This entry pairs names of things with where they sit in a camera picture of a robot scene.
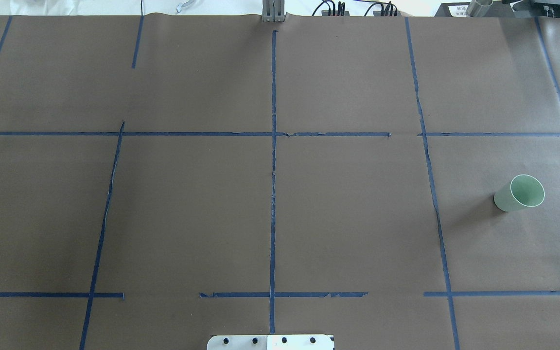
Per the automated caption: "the green cup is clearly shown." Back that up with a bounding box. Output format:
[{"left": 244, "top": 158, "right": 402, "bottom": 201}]
[{"left": 493, "top": 174, "right": 546, "bottom": 212}]

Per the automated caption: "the metal cup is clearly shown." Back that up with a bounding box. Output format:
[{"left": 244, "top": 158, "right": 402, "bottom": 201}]
[{"left": 465, "top": 0, "right": 494, "bottom": 18}]

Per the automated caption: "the aluminium frame post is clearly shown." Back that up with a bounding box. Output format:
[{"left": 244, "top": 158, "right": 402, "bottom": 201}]
[{"left": 262, "top": 0, "right": 286, "bottom": 23}]

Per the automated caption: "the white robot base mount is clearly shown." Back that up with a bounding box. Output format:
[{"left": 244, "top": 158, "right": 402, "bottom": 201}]
[{"left": 206, "top": 334, "right": 335, "bottom": 350}]

